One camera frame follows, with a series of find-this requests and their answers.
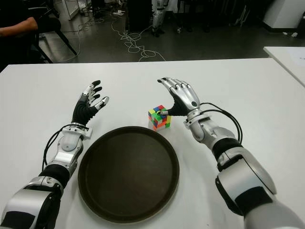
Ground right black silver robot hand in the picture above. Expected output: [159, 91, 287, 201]
[156, 76, 202, 117]

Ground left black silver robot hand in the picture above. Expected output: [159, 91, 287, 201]
[72, 80, 110, 126]

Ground multicoloured Rubik's cube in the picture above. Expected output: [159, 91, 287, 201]
[147, 104, 173, 132]

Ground bystander bare forearm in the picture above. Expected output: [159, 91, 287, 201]
[0, 17, 39, 37]

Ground dark brown round plate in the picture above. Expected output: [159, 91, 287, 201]
[78, 126, 180, 224]

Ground white humanoid robot legs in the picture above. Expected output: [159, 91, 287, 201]
[152, 0, 167, 37]

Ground black chair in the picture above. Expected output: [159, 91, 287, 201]
[35, 9, 78, 64]

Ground black cabinet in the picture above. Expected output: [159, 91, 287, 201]
[128, 0, 154, 33]

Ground grey folded stand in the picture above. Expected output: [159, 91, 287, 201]
[234, 4, 250, 27]

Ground white cabinet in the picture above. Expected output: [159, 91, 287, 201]
[52, 0, 83, 21]

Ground white side table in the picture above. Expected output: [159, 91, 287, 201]
[263, 46, 305, 88]

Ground seated person black clothing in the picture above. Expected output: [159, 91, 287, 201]
[0, 0, 40, 70]

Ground white machine base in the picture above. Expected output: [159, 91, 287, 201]
[263, 0, 305, 33]

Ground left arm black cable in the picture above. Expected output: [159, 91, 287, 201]
[41, 123, 90, 169]

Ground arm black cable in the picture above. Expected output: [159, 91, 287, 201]
[41, 123, 90, 169]
[200, 102, 243, 144]

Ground white tangled floor cable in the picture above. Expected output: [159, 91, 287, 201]
[111, 19, 167, 62]

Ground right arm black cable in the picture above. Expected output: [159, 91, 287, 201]
[200, 102, 243, 144]

